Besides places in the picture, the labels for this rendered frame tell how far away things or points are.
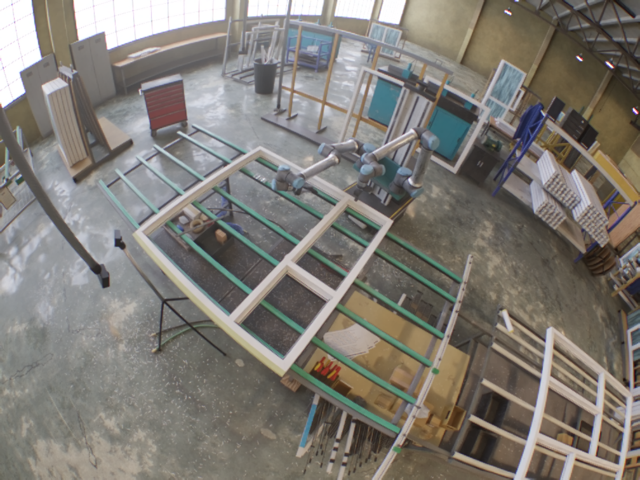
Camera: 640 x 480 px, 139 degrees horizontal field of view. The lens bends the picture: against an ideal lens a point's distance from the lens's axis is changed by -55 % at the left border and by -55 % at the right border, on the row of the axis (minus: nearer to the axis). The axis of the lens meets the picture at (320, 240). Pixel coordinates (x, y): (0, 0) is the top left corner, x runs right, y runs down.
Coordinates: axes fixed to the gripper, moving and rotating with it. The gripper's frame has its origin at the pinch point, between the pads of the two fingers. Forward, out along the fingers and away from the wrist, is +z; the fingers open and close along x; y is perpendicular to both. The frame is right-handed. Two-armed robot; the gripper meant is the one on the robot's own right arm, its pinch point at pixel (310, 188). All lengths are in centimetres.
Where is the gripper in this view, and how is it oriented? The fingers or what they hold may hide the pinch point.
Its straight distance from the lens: 227.1
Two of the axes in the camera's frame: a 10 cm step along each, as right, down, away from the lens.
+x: 3.3, -7.6, -5.6
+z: 8.7, 0.1, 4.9
